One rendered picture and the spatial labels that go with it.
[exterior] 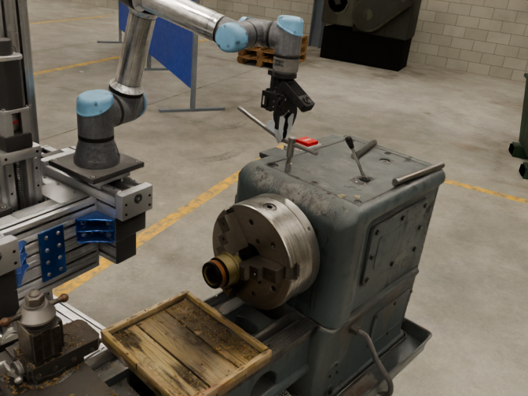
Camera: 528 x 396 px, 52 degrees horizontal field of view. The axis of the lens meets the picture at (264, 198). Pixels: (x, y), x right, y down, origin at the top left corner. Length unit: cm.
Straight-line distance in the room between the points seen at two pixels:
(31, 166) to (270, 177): 75
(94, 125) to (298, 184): 68
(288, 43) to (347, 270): 66
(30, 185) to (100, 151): 24
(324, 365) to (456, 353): 151
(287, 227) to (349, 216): 17
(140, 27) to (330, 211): 83
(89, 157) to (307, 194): 73
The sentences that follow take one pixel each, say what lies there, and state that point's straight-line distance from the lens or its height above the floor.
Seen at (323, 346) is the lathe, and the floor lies 80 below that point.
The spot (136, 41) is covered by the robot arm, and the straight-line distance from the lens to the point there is 182.
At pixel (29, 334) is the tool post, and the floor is 110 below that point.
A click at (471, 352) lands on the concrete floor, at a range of 322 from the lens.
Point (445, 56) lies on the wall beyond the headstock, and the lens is 1132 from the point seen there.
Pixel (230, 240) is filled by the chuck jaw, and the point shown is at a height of 114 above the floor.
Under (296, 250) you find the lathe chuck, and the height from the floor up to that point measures 116.
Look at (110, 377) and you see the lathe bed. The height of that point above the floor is 86.
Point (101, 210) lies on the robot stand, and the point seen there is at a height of 103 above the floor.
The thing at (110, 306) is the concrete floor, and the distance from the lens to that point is 314.
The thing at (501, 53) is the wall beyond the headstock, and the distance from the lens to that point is 1121.
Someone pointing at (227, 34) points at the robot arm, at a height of 166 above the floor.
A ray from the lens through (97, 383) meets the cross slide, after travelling 132.
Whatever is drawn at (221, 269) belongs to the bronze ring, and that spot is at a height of 111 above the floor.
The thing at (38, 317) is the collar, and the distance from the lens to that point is 124.
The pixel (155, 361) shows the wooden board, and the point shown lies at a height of 88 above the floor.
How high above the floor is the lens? 189
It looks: 25 degrees down
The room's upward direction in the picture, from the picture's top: 6 degrees clockwise
